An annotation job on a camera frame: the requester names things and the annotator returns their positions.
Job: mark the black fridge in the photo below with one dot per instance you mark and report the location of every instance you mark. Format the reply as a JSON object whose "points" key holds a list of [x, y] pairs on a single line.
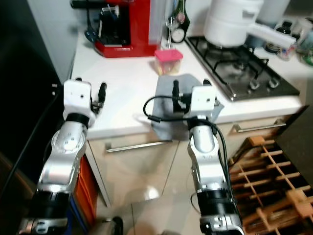
{"points": [[24, 73]]}

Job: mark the steel gas hob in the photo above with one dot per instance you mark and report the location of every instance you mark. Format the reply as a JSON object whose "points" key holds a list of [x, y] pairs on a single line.
{"points": [[234, 73]]}

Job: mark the orange red board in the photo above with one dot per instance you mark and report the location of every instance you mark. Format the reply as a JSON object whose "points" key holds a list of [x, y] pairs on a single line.
{"points": [[85, 186]]}

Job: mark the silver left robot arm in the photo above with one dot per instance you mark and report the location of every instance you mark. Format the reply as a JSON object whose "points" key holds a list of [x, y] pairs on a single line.
{"points": [[63, 156]]}

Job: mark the white pot with lid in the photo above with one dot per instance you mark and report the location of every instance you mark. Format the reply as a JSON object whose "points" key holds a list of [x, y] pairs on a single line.
{"points": [[234, 7]]}

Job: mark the silver hob knob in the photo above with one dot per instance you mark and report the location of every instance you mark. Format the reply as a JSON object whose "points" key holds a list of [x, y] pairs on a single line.
{"points": [[272, 83], [254, 85]]}

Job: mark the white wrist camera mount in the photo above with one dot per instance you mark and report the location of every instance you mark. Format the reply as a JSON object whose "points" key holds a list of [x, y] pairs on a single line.
{"points": [[78, 100], [204, 101]]}

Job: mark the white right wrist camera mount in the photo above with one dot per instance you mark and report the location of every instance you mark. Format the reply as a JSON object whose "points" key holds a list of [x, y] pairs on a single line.
{"points": [[204, 101]]}

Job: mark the clear wine glass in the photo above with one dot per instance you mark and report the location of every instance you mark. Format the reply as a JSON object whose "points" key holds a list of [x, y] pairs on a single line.
{"points": [[171, 24]]}

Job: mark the red coffee machine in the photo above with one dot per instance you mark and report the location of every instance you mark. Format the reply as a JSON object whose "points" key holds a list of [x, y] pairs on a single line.
{"points": [[139, 29]]}

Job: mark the dark glass bottle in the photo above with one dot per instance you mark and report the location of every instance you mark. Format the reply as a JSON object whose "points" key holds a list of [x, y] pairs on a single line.
{"points": [[182, 32]]}

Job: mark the beige kitchen base cabinet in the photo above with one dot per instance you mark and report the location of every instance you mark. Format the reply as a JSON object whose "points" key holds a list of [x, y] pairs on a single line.
{"points": [[142, 176]]}

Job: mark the blue board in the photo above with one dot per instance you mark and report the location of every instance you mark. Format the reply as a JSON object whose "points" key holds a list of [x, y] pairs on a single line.
{"points": [[78, 218]]}

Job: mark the clear container pink lid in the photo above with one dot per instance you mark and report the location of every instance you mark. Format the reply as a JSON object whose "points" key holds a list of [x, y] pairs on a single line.
{"points": [[168, 60]]}

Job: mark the dark grey table leg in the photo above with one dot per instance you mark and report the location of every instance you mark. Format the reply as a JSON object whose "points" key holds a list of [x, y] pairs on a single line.
{"points": [[298, 147]]}

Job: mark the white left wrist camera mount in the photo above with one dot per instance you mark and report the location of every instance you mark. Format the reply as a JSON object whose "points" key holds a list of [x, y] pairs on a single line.
{"points": [[78, 100]]}

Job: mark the wooden lattice rack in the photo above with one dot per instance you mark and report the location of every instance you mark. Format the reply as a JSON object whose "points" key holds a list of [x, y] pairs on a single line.
{"points": [[274, 196]]}

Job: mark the grey cloth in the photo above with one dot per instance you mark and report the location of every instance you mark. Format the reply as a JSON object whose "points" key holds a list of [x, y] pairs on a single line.
{"points": [[164, 88]]}

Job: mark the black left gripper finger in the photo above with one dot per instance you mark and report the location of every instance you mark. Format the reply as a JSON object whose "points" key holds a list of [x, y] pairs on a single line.
{"points": [[103, 92]]}

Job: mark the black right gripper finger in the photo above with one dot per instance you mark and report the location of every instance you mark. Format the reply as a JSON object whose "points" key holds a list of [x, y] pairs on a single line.
{"points": [[176, 93]]}

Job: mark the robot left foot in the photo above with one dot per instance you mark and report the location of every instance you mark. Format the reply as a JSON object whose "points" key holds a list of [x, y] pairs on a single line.
{"points": [[113, 226]]}

